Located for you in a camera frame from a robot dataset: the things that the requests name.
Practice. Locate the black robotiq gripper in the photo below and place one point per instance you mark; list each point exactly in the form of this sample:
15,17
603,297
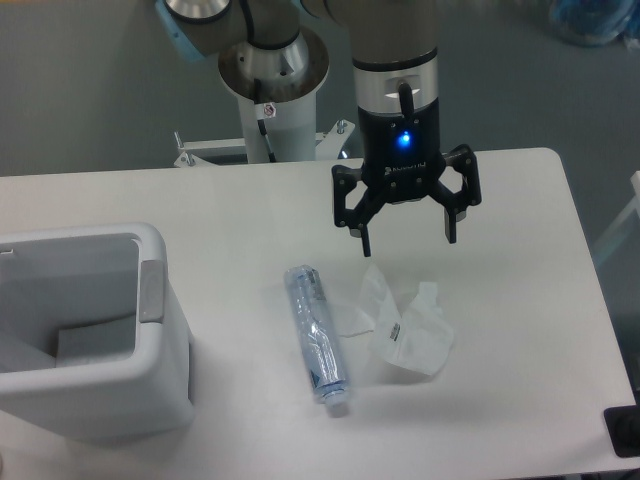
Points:
402,162

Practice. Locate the blue plastic bag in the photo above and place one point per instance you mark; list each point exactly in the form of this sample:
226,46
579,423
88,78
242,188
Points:
596,23

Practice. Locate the white pedestal base frame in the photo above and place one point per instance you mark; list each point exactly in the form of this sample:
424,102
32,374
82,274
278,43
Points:
327,146

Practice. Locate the black device at edge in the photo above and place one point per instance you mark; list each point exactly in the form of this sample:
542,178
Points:
623,427

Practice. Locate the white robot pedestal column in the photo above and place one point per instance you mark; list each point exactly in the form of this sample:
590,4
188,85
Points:
276,90

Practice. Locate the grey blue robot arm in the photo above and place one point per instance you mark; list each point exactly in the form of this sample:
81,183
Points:
393,44

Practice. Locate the crushed clear plastic bottle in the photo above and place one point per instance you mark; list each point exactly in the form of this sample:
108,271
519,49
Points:
319,343

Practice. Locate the white trash can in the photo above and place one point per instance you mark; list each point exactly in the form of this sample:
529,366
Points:
94,343

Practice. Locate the clear plastic wrapper bag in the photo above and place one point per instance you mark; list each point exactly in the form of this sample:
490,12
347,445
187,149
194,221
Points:
417,338

